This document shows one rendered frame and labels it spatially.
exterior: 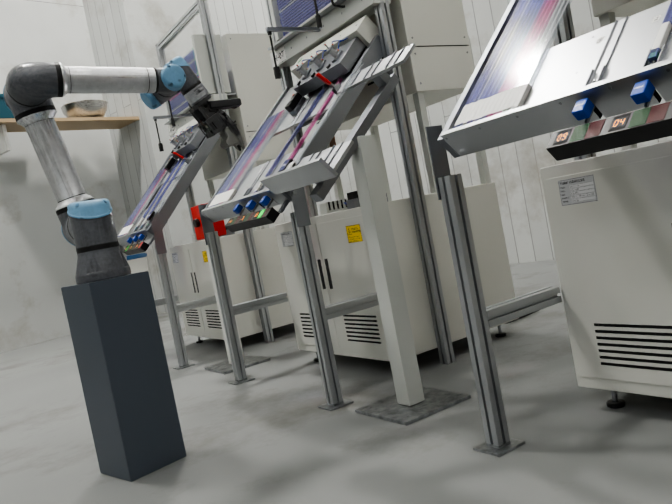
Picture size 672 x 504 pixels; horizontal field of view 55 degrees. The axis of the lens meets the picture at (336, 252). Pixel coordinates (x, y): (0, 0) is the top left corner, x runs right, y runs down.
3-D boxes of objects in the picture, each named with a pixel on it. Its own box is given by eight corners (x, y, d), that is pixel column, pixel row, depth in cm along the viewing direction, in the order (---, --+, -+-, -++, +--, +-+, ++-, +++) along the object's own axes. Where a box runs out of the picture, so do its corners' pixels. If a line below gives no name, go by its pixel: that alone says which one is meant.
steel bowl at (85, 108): (98, 126, 645) (95, 111, 644) (119, 116, 616) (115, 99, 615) (56, 128, 614) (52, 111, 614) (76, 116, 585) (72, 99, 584)
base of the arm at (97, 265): (91, 282, 175) (84, 246, 174) (67, 286, 185) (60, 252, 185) (141, 271, 186) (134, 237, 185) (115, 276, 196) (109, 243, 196)
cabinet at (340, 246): (398, 379, 228) (365, 205, 225) (300, 363, 287) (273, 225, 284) (522, 332, 263) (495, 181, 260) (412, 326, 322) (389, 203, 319)
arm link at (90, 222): (78, 247, 177) (68, 198, 176) (71, 250, 188) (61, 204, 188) (123, 240, 183) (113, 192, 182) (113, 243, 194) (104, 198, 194)
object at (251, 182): (287, 194, 211) (279, 188, 209) (211, 216, 266) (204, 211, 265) (314, 149, 217) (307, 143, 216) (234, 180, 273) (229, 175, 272)
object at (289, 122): (344, 114, 225) (333, 104, 223) (260, 151, 280) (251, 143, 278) (385, 47, 236) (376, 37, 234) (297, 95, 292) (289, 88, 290)
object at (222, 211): (291, 202, 211) (274, 188, 208) (214, 222, 267) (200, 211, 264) (293, 199, 212) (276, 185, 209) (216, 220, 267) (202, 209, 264)
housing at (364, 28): (383, 57, 236) (355, 29, 230) (314, 93, 277) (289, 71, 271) (392, 42, 238) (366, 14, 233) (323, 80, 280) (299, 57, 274)
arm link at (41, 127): (77, 251, 188) (-3, 69, 180) (69, 254, 201) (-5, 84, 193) (116, 237, 194) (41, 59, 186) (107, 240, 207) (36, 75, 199)
